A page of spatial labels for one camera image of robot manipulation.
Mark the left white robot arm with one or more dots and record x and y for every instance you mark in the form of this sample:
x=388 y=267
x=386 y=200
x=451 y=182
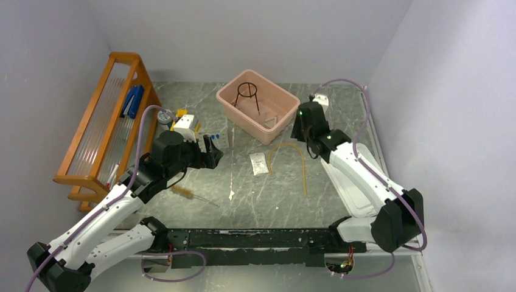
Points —
x=71 y=261

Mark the clear acrylic tube rack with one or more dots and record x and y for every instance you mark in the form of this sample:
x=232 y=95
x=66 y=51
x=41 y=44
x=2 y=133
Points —
x=221 y=143

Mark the white powder zip bag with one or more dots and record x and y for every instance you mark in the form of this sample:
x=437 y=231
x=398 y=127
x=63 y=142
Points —
x=259 y=164

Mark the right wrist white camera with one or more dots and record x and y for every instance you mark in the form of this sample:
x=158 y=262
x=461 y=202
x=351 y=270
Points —
x=321 y=99

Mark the wrist white camera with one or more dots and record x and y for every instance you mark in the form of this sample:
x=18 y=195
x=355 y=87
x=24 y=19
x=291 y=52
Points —
x=321 y=99
x=188 y=135

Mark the wooden drying rack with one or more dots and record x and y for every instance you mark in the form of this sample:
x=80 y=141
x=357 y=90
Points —
x=102 y=138

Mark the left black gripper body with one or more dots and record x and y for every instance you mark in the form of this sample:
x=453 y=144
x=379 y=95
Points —
x=190 y=156

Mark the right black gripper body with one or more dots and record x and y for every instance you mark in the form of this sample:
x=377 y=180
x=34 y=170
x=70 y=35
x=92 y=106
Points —
x=299 y=132

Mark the red tipped glass thermometer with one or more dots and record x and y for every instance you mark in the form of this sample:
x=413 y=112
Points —
x=112 y=176

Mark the yellow test tube rack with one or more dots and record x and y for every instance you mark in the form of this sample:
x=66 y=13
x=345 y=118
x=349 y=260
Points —
x=179 y=117

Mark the blue clamp on rack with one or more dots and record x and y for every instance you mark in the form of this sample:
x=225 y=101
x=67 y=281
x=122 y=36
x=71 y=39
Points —
x=132 y=102

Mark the white plastic lid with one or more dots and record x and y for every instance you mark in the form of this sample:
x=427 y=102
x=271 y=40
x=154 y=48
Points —
x=355 y=201

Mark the pink plastic bin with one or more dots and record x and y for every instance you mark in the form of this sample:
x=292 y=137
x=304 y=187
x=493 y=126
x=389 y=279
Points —
x=273 y=100

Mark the brown test tube brush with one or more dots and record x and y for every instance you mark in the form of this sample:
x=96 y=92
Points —
x=187 y=193

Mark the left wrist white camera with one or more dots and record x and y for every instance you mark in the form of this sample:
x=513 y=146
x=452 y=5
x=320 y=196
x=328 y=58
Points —
x=188 y=135

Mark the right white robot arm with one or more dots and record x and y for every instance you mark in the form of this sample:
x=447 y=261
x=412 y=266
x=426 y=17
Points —
x=399 y=212

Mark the black ring stand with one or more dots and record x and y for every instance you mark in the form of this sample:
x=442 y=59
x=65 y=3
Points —
x=247 y=90

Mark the white clay triangle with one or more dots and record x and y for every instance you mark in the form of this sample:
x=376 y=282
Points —
x=270 y=122

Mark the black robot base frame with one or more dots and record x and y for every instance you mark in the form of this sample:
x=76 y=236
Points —
x=232 y=247

